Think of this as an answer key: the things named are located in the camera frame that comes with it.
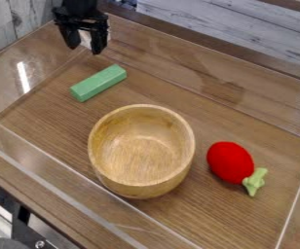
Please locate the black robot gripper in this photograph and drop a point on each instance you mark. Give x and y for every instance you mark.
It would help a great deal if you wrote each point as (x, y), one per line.
(78, 15)

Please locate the green rectangular block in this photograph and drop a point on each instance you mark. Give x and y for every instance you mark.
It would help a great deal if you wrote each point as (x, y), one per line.
(98, 82)

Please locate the brown wooden bowl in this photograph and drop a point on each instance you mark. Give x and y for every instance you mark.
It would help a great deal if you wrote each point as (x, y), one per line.
(141, 148)

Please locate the red plush strawberry toy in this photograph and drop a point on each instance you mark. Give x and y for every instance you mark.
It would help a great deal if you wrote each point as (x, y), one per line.
(232, 164)

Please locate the clear acrylic corner bracket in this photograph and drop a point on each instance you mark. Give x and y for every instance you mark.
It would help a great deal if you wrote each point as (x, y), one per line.
(85, 39)

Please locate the black table clamp mount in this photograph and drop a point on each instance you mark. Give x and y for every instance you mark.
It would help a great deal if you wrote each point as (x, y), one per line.
(17, 234)

